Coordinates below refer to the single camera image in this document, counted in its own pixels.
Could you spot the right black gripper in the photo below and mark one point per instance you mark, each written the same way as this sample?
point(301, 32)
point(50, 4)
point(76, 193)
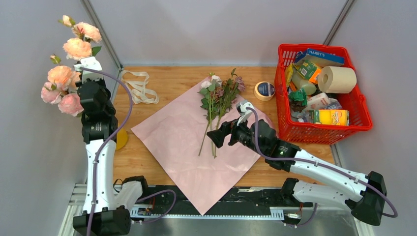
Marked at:
point(218, 136)

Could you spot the purple pink wrapping paper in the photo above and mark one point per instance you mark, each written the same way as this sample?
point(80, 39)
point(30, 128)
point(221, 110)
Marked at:
point(170, 143)

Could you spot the cream ribbon with gold text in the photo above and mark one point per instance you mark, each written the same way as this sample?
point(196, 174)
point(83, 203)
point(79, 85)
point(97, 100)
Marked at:
point(138, 90)

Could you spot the pink rose stem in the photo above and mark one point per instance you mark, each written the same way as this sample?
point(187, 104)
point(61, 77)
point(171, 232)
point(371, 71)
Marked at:
point(60, 88)

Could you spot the peach flower stem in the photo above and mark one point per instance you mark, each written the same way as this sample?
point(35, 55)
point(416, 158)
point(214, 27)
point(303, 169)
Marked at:
point(85, 34)

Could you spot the pink flower bunch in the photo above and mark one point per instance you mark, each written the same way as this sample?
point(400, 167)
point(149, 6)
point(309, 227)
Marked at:
point(219, 96)

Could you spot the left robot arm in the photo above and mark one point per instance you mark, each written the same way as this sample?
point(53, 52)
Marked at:
point(104, 212)

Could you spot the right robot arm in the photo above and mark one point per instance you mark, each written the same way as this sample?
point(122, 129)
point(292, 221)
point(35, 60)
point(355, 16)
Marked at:
point(364, 195)

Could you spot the yellow cylindrical vase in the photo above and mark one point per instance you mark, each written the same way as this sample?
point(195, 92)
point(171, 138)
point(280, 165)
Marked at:
point(122, 138)

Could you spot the masking tape roll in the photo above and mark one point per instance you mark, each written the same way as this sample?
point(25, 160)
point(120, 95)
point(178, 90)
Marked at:
point(264, 91)

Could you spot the green crumpled wrapper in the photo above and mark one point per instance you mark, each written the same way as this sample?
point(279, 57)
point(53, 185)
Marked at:
point(298, 100)

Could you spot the pale green bottle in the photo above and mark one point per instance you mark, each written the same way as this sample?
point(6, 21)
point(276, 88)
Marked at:
point(301, 83)

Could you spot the white plastic package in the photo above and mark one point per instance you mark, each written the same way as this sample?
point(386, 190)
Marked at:
point(317, 102)

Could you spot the green orange box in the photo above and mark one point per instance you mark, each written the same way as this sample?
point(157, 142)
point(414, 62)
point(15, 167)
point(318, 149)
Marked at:
point(309, 71)

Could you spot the yellow sponge pack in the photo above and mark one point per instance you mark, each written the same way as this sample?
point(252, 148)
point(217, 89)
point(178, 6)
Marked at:
point(329, 117)

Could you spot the beige paper towel roll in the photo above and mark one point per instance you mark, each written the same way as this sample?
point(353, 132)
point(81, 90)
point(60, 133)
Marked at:
point(333, 79)

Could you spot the blue Harry's box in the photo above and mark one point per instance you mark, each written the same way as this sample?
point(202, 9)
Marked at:
point(319, 58)

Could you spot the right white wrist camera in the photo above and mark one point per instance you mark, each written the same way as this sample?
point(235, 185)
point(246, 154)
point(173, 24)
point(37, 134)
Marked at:
point(245, 109)

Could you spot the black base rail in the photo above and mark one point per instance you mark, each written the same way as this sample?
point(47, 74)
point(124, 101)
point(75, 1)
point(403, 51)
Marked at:
point(240, 203)

